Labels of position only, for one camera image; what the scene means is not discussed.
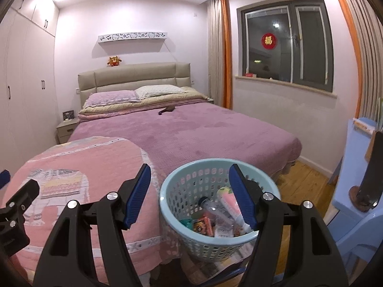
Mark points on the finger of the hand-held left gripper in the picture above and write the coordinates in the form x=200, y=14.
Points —
x=4, y=179
x=25, y=192

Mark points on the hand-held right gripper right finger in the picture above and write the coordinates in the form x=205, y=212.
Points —
x=242, y=197

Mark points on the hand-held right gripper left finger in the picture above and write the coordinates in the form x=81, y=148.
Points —
x=137, y=197

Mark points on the pink label bottle white cap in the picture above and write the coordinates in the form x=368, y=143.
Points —
x=232, y=207

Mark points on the clear plastic bottle dark cap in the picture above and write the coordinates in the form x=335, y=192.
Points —
x=214, y=207

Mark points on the light blue plastic basket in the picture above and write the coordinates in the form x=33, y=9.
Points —
x=173, y=203

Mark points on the blue snack box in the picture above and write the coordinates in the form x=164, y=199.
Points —
x=203, y=225

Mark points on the small green wrapper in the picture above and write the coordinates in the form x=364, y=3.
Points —
x=185, y=224

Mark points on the pink patterned blanket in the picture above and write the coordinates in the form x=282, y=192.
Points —
x=89, y=167

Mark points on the beige nightstand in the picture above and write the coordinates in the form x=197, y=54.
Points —
x=65, y=131

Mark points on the purple bed cover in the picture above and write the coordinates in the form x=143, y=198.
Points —
x=209, y=131

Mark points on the beige folded quilt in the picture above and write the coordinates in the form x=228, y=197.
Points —
x=119, y=110

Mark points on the small brown wooden tool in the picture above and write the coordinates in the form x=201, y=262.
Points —
x=167, y=110

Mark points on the white wardrobe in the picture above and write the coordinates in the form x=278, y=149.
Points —
x=27, y=80

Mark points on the purple pillow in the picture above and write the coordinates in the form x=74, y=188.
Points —
x=112, y=98

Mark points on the white patterned pillow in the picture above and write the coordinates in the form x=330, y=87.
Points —
x=158, y=91

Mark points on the light blue plastic furniture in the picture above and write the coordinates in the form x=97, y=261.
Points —
x=350, y=161

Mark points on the white window sill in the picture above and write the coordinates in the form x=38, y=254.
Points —
x=284, y=85

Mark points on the beige padded headboard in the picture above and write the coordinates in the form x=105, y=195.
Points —
x=134, y=74

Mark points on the small red box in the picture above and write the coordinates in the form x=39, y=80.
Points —
x=250, y=74

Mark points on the dark object with wooden base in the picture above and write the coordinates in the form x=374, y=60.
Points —
x=369, y=179

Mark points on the orange plush toy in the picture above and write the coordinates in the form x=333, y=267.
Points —
x=114, y=61

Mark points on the beige and orange curtain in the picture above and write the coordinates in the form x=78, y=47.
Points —
x=220, y=50
x=365, y=36

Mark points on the round red window decoration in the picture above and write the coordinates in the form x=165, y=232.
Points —
x=268, y=40

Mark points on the grey framed window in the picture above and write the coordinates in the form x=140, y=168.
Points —
x=326, y=50

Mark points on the small picture frame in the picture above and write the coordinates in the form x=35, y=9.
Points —
x=68, y=115

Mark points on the white wall shelf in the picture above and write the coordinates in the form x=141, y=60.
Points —
x=131, y=36

